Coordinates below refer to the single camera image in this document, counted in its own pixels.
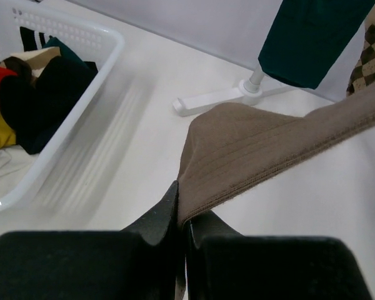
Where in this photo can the black socks pile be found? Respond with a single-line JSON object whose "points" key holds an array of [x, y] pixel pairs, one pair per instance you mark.
{"points": [[51, 78]]}

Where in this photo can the plain brown ribbed sock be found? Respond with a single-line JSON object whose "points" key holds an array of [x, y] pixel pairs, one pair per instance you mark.
{"points": [[309, 173]]}

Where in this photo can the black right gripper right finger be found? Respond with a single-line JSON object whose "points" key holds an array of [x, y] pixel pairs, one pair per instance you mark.
{"points": [[225, 264]]}

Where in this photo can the white drying rack stand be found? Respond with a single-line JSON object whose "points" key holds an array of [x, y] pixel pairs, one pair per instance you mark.
{"points": [[249, 92]]}

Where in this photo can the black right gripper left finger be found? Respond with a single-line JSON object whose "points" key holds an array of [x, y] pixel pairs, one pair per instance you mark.
{"points": [[137, 262]]}

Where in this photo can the dark teal sock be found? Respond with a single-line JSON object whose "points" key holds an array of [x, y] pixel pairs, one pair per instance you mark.
{"points": [[307, 37]]}

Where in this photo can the beige brown argyle sock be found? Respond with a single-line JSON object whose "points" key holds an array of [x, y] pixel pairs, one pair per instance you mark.
{"points": [[363, 73]]}

